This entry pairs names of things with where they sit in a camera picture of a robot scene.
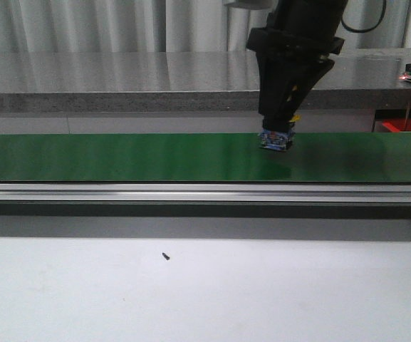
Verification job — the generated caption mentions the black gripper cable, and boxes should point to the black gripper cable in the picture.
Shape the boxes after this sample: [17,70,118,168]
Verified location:
[340,0,387,33]

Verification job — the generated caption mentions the grey curtain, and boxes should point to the grey curtain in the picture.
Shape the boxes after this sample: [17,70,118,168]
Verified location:
[0,0,411,54]

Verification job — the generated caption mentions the aluminium conveyor frame rail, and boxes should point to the aluminium conveyor frame rail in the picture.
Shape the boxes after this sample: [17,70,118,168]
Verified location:
[0,182,411,245]

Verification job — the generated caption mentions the red plastic tray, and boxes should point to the red plastic tray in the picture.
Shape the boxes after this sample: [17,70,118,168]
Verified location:
[381,119,411,133]

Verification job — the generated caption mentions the grey stone counter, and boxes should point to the grey stone counter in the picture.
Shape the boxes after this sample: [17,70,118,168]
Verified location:
[0,48,411,113]

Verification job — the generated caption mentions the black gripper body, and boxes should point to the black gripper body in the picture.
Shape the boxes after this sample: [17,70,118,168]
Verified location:
[246,1,345,60]

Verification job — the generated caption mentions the yellow mushroom push button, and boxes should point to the yellow mushroom push button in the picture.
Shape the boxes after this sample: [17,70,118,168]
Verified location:
[258,83,302,153]

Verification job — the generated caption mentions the green conveyor belt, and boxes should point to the green conveyor belt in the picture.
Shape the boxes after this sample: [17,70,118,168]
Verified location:
[0,133,411,183]

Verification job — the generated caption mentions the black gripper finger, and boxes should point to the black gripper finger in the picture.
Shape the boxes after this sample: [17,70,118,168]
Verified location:
[256,52,298,123]
[283,59,335,121]

